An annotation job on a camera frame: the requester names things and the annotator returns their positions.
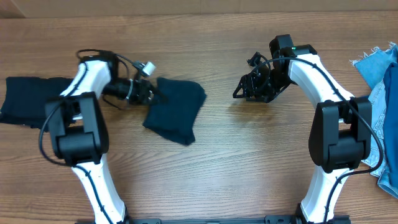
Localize dark navy t-shirt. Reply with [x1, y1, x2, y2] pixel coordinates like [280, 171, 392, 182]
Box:
[143, 77, 206, 146]

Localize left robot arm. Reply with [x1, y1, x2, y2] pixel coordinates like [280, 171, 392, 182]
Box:
[42, 49, 167, 223]

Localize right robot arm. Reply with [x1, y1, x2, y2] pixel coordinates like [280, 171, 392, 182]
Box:
[233, 34, 372, 223]

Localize light blue denim jeans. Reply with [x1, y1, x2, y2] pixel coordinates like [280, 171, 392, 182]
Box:
[351, 42, 397, 198]

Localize folded black cloth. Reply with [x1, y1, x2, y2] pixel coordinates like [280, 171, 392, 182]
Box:
[1, 77, 72, 129]

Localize blue garment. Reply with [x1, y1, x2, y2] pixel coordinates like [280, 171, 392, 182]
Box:
[383, 62, 397, 188]

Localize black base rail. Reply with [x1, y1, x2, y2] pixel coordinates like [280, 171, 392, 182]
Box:
[74, 214, 352, 224]

